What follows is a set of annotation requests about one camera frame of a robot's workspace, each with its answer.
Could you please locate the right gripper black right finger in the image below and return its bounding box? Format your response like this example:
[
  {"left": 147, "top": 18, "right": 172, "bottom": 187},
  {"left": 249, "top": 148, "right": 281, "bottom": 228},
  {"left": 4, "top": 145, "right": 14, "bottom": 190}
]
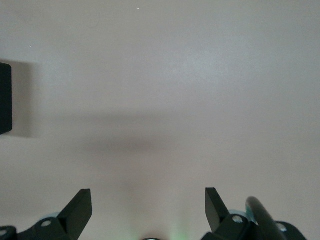
[{"left": 201, "top": 187, "right": 258, "bottom": 240}]

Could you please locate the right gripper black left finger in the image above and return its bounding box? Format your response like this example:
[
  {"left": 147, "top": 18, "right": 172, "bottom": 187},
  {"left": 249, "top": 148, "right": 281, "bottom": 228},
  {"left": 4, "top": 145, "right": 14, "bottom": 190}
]
[{"left": 18, "top": 188, "right": 93, "bottom": 240}]

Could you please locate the black plastic tray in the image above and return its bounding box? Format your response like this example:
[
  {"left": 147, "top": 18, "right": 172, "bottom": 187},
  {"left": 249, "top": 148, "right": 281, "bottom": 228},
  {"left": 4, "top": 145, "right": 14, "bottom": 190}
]
[{"left": 0, "top": 62, "right": 13, "bottom": 136}]

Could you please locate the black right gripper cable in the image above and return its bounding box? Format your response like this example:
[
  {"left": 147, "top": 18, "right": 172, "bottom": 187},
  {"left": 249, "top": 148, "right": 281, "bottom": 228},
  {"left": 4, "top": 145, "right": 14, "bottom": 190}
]
[{"left": 245, "top": 196, "right": 286, "bottom": 240}]

